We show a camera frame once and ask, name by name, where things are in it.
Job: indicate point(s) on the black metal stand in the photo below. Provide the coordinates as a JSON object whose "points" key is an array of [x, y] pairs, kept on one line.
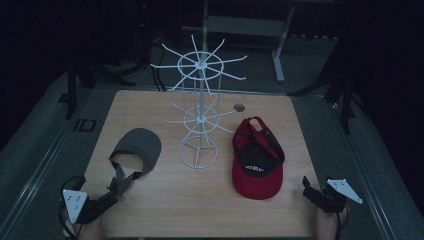
{"points": [[346, 100], [71, 93]]}

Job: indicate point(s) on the red baseball cap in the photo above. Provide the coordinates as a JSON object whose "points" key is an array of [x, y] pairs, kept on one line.
{"points": [[256, 186]]}

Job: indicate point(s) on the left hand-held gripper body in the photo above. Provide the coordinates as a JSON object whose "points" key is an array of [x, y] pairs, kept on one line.
{"points": [[76, 203]]}

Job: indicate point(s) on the black floor socket plate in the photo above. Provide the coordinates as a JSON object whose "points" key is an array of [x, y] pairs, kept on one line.
{"points": [[84, 125]]}

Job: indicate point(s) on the person's right hand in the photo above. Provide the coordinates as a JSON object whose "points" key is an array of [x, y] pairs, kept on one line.
{"points": [[328, 225]]}

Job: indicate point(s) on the grey sun visor hat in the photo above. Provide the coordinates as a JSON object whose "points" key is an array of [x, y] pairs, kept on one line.
{"points": [[140, 143]]}

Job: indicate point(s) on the person's left hand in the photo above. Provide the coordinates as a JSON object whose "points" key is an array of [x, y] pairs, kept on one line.
{"points": [[88, 230]]}

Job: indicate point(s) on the grey metal desk frame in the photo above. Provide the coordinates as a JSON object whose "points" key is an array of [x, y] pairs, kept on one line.
{"points": [[246, 26]]}

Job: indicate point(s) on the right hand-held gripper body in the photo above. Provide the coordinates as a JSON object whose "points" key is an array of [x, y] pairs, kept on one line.
{"points": [[333, 200]]}

